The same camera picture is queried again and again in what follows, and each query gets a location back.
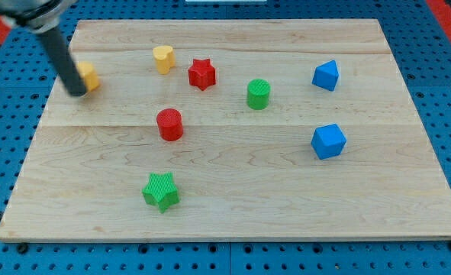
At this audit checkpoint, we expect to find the yellow heart block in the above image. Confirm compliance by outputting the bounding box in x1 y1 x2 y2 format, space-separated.
153 45 176 75

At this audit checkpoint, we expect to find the yellow hexagon block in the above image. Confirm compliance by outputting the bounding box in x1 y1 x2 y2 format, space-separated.
76 61 100 92

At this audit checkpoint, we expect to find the red star block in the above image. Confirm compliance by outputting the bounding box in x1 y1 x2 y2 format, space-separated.
188 59 216 91

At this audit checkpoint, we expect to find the blue triangular prism block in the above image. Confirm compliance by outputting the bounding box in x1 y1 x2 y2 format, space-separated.
311 60 340 92

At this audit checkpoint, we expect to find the blue cube block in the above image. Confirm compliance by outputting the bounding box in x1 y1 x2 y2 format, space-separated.
311 124 346 160

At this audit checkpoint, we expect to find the red cylinder block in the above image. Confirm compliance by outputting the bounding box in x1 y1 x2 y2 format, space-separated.
156 108 184 141

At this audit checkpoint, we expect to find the green star block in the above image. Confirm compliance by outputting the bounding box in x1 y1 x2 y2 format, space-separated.
142 172 180 213

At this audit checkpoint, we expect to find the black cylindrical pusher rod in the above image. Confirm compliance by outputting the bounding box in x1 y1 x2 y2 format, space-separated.
37 26 87 97

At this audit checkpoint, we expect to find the wooden board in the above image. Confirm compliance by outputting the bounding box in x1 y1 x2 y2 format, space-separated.
0 19 451 243

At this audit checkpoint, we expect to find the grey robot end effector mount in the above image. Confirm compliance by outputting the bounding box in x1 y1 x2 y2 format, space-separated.
0 0 76 34

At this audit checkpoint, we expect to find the green cylinder block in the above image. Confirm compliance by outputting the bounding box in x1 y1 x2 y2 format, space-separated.
246 79 271 110

